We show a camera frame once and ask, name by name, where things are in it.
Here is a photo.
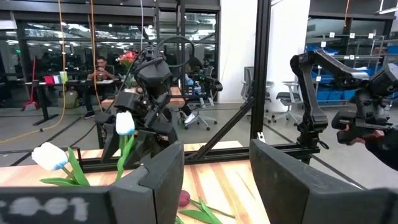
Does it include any red flower bouquet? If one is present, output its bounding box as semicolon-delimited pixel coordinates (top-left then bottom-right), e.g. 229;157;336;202
116;50;139;69

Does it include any yellow green bag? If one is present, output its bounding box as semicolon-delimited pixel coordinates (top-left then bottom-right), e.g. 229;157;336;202
63;88;80;109

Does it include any black leader arm handle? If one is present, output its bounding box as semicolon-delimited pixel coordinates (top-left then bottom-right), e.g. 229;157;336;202
331;63;398;146

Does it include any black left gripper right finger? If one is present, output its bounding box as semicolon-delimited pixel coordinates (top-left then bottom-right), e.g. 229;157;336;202
249;139;374;224

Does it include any person's forearm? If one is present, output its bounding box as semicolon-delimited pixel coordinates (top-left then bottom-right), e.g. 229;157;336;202
363;129;398;172

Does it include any grey office chair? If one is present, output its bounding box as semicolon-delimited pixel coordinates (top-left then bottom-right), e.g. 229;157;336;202
241;66;274;124
272;81;304;127

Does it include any red floor stand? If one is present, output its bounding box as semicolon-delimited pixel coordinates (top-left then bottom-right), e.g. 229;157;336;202
20;57;41;112

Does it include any pink artificial tulip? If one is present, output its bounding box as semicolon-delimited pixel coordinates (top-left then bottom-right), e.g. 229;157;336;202
177;189;236;224

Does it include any white blue artificial tulip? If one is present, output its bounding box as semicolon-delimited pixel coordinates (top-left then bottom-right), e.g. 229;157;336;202
30;141;114;187
114;110;137;183

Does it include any black office desk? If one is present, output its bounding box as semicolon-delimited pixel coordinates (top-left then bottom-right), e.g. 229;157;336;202
24;78;124;127

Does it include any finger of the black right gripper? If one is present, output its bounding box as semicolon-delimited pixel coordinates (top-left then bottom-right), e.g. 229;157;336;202
101;123;121;162
130;124;178;166

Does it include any rack with blue bins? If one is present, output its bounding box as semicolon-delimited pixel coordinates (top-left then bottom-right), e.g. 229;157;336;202
306;30;398;108

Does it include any person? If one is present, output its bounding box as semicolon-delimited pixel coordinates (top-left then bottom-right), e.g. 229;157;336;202
178;55;206;127
83;55;116;121

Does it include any background wooden table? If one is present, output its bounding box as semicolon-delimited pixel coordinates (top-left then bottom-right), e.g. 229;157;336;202
101;86;187;110

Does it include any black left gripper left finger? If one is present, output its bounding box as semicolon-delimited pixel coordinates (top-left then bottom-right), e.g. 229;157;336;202
111;140;185;224

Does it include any person's hand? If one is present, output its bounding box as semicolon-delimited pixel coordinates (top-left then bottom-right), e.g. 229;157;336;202
337;124;386;146

